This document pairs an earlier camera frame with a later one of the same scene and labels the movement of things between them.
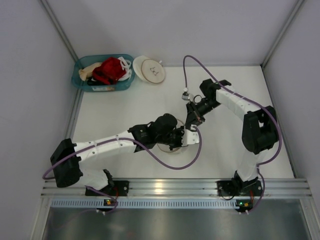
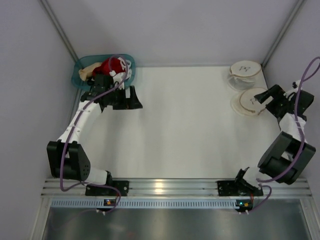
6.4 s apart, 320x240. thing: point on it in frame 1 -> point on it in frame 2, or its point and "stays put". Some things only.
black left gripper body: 178,137 -> 127,99
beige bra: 86,73 stays put
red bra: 110,71 stays put
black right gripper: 194,111 -> 276,104
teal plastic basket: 82,85 stays put
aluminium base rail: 142,189 stays put
